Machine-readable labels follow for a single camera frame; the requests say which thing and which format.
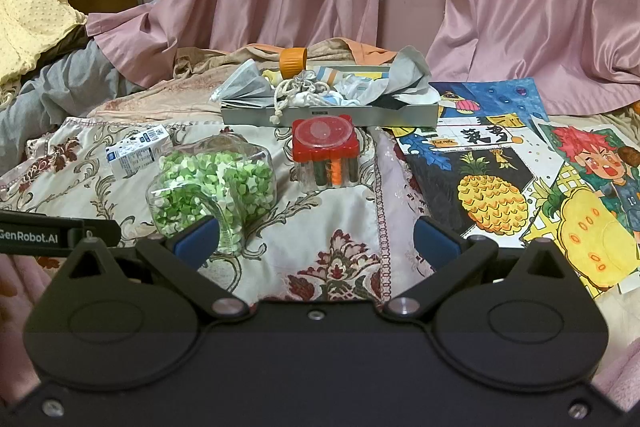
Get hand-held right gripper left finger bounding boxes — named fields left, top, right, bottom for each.
left=52, top=216, right=251, bottom=320

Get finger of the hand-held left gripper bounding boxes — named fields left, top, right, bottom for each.
left=82, top=219, right=122, bottom=247

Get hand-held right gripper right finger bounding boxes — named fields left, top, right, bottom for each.
left=381, top=216, right=581, bottom=319

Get grey metal tray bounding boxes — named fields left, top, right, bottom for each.
left=220, top=62, right=441, bottom=128

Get black cloth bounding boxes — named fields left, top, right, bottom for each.
left=377, top=94, right=416, bottom=111

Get grey face mask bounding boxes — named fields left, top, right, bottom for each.
left=212, top=59, right=273, bottom=110

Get grey cloth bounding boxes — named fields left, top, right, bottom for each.
left=372, top=47, right=433, bottom=105

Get burlap drawstring pouch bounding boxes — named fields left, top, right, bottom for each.
left=270, top=72, right=326, bottom=125

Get clear jar of green stars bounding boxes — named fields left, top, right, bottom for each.
left=145, top=134, right=278, bottom=255

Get pineapple painting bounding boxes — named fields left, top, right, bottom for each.
left=392, top=114, right=556, bottom=250

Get white and blue milk carton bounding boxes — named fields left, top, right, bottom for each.
left=105, top=124, right=171, bottom=180

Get floral patterned bedspread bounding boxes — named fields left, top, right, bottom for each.
left=0, top=117, right=436, bottom=308

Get beige quilt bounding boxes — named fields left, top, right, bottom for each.
left=87, top=37, right=361, bottom=125

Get red lid crayon container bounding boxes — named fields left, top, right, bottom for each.
left=291, top=114, right=362, bottom=192

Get grey garment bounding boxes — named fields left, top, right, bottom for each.
left=0, top=39, right=146, bottom=178

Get blue painting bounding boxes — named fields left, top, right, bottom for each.
left=430, top=77, right=551, bottom=128

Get cartoon boy painting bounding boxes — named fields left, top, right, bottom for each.
left=520, top=119, right=640, bottom=295

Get dark cloth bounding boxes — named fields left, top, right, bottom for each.
left=35, top=24, right=93, bottom=58

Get orange cloth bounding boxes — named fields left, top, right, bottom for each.
left=235, top=39, right=401, bottom=68

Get pink fleece blanket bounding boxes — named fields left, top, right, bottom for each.
left=0, top=252, right=640, bottom=415

